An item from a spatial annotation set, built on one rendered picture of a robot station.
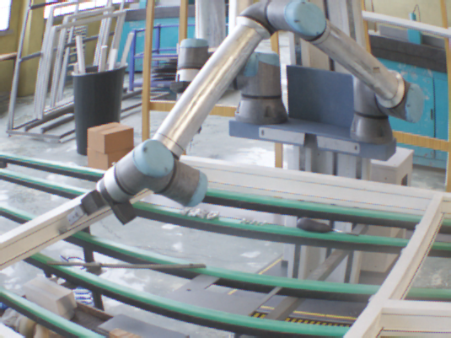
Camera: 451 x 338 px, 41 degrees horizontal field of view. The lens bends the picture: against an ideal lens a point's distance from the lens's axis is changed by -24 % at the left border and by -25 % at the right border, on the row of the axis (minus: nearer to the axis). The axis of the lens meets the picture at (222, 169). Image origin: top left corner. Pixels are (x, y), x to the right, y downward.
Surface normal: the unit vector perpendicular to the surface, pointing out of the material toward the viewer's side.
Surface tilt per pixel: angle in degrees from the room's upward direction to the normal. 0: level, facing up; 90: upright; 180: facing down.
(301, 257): 90
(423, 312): 90
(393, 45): 90
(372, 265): 90
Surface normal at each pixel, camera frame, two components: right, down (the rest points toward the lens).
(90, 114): -0.06, 0.34
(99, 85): 0.22, 0.33
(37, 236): 0.88, 0.12
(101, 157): -0.70, 0.20
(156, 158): 0.65, -0.48
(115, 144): 0.63, 0.21
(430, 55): -0.48, 0.25
